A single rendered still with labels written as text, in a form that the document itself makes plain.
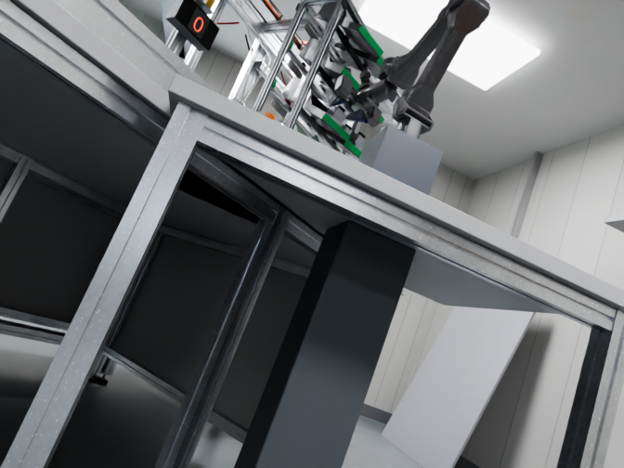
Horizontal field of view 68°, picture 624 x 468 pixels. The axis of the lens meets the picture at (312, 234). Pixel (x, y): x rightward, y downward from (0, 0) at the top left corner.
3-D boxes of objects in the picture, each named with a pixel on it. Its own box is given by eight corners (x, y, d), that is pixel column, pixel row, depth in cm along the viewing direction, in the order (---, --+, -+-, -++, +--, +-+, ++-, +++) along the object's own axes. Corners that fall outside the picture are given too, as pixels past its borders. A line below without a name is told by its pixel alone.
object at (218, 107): (654, 321, 82) (657, 305, 82) (167, 89, 64) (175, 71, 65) (444, 305, 149) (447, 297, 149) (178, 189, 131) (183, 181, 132)
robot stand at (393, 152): (415, 235, 97) (444, 151, 101) (357, 208, 94) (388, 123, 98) (387, 241, 110) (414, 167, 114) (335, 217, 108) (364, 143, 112)
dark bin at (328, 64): (363, 99, 149) (377, 80, 148) (339, 73, 141) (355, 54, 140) (320, 78, 170) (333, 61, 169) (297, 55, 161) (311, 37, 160)
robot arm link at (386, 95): (400, 102, 128) (406, 79, 132) (388, 89, 125) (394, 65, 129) (381, 110, 133) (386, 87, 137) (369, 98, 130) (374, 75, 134)
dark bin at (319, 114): (345, 142, 146) (360, 123, 145) (320, 119, 137) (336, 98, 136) (305, 115, 167) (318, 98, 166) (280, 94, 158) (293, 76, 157)
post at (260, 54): (188, 230, 248) (283, 19, 275) (175, 224, 241) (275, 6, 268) (182, 228, 250) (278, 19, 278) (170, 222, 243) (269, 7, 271)
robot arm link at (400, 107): (431, 131, 106) (439, 107, 107) (400, 111, 103) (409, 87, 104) (414, 137, 112) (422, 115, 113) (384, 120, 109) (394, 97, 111)
